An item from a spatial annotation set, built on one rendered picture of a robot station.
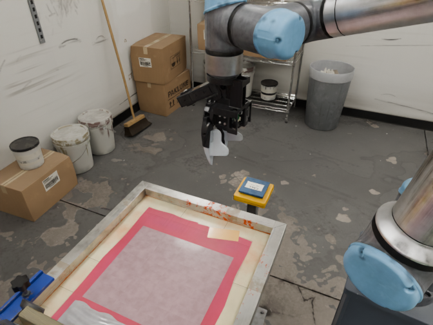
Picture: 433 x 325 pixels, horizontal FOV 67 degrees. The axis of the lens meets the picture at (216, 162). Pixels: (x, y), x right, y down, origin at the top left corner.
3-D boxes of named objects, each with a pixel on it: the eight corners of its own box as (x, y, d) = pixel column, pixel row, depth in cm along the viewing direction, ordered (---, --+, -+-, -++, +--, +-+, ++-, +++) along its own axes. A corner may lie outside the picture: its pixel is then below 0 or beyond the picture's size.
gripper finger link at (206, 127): (205, 149, 72) (209, 110, 68) (199, 147, 72) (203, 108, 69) (215, 144, 76) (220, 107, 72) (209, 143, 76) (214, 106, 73)
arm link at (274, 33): (323, 5, 54) (271, -3, 60) (279, 14, 48) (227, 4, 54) (315, 53, 58) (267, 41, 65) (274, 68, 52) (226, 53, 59)
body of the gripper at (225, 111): (235, 138, 69) (238, 83, 62) (200, 129, 73) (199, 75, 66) (250, 124, 75) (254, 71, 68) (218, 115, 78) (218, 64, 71)
